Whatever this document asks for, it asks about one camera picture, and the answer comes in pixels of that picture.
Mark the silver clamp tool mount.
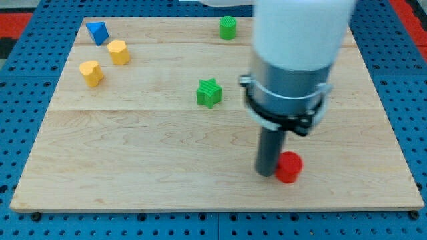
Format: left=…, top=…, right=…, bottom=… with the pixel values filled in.
left=240, top=52, right=332, bottom=136

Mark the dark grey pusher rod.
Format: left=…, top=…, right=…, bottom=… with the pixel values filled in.
left=255, top=127, right=286, bottom=177

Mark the green star block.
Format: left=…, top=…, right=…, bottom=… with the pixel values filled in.
left=196, top=78, right=222, bottom=109

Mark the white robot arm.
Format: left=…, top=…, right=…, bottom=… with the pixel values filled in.
left=201, top=0, right=356, bottom=177

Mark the red cylinder block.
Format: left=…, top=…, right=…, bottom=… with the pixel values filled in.
left=275, top=151, right=304, bottom=183

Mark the green cylinder block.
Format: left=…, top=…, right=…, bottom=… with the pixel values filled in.
left=219, top=16, right=237, bottom=40

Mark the light wooden board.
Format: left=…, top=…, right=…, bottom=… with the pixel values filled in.
left=10, top=18, right=424, bottom=213

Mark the yellow hexagon block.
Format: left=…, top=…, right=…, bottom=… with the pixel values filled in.
left=107, top=40, right=131, bottom=65

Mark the yellow heart block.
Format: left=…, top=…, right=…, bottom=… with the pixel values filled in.
left=79, top=61, right=104, bottom=87

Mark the blue triangular block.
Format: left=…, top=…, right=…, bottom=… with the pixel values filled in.
left=85, top=22, right=109, bottom=46

